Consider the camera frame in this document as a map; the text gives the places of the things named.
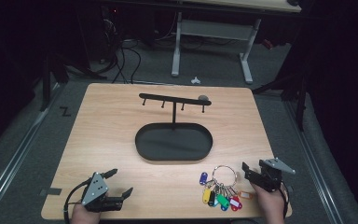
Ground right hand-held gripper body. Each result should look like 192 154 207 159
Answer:
249 157 296 193

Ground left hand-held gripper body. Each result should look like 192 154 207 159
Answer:
81 171 125 214

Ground key ring with coloured tags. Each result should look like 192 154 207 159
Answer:
199 164 255 213

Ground black key rack with tray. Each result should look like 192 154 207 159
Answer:
134 92 214 162

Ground person's left hand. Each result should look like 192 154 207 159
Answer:
69 201 103 224

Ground person's right hand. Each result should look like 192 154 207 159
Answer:
250 182 286 224

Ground grey tape strip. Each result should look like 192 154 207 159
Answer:
38 187 63 197

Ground black metal stand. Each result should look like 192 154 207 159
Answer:
251 27 313 133
39 50 108 112

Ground dark computer tower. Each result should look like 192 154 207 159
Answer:
100 5 123 63

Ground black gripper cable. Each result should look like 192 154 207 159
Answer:
62 178 91 224
279 182 291 220

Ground metal floor rail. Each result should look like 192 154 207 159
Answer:
282 100 345 224
0 83 63 218

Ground black floor cables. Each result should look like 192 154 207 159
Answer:
105 38 143 85

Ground white metal desk frame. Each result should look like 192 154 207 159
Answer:
171 11 263 85

